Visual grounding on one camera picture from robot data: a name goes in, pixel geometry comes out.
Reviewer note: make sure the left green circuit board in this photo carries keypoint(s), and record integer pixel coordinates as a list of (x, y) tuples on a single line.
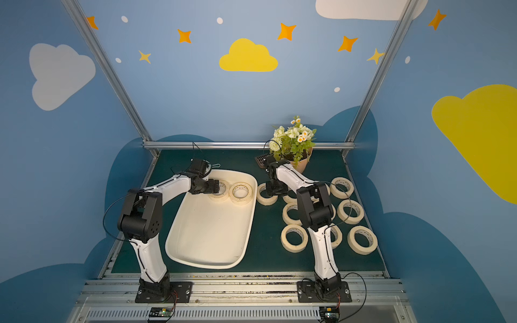
[(161, 313)]

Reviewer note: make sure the aluminium rail frame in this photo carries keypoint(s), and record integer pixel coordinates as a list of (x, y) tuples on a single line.
[(244, 297)]

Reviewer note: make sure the beige ribbed flower pot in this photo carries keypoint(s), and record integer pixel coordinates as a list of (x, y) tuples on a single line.
[(303, 161)]

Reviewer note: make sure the white and green artificial flowers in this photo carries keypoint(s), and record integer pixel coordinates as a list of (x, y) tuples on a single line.
[(293, 143)]

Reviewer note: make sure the green table mat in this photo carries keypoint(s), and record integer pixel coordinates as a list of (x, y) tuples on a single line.
[(264, 252)]

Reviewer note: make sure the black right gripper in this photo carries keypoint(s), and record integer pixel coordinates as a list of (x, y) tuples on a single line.
[(275, 190)]

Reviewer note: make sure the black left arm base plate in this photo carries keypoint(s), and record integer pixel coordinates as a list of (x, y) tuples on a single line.
[(165, 293)]

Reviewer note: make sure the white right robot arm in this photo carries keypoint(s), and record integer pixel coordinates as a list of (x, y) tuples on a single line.
[(316, 213)]

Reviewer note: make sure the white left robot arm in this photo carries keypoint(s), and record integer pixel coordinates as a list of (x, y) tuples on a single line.
[(142, 218)]

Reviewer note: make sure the white plastic storage box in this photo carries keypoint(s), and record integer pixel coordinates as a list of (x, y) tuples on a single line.
[(211, 235)]

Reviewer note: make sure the right green circuit board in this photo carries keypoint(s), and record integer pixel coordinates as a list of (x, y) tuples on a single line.
[(329, 314)]

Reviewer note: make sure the brown slotted litter scoop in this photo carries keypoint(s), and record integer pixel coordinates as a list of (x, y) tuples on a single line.
[(261, 160)]

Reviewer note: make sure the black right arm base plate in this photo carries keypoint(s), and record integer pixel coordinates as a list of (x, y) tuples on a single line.
[(310, 292)]

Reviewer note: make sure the green circuit board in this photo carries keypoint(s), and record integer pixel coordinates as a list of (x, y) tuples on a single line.
[(161, 313), (329, 314)]

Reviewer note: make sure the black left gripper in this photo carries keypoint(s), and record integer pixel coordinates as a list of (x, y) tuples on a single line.
[(215, 186)]

